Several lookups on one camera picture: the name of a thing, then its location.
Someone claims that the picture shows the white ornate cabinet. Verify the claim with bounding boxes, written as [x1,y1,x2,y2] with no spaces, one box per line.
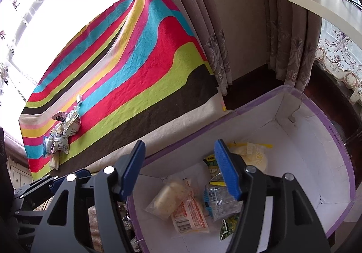
[4,154,33,187]

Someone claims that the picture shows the silver tassel fringe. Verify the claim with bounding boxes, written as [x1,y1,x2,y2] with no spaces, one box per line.
[117,202,142,253]

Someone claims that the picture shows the white crinkled packet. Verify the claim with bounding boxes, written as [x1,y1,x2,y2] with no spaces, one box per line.
[64,109,82,136]

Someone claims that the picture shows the white barcode packet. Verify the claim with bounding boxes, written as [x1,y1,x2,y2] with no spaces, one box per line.
[54,129,71,154]

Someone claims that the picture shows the yellow bun clear packet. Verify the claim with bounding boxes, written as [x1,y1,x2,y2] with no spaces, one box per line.
[229,141,274,173]

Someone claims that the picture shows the white shelf board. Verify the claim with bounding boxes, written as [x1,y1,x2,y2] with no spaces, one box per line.
[286,0,362,36]

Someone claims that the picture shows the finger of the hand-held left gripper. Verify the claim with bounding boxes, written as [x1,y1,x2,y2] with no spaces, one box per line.
[11,199,54,227]
[13,169,92,203]

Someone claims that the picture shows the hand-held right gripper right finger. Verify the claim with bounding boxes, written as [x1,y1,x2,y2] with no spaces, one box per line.
[214,138,331,253]

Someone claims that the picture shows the small clear blue packet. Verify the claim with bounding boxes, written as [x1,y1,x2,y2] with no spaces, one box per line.
[205,184,244,221]

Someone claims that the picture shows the bread packet orange label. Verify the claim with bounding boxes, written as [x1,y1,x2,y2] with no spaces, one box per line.
[145,181,210,234]

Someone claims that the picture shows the green yellow small packet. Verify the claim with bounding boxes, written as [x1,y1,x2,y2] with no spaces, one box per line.
[203,154,225,186]

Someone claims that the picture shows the sheer floral window curtain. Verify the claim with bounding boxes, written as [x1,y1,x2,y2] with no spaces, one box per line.
[0,0,85,106]

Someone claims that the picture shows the colourful striped cloth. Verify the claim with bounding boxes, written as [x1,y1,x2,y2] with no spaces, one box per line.
[18,0,227,181]

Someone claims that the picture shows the cream lace curtain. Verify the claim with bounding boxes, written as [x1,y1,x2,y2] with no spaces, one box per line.
[314,30,362,106]

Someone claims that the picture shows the black cable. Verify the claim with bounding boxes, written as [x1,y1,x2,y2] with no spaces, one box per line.
[341,0,362,10]

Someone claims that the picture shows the dark green patterned packet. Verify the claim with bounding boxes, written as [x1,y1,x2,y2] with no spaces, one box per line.
[219,215,241,241]

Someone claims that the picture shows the purple box white inside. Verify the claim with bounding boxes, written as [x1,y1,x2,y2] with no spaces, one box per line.
[126,85,356,253]

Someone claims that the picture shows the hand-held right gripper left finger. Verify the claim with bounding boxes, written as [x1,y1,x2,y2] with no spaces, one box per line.
[31,140,146,253]

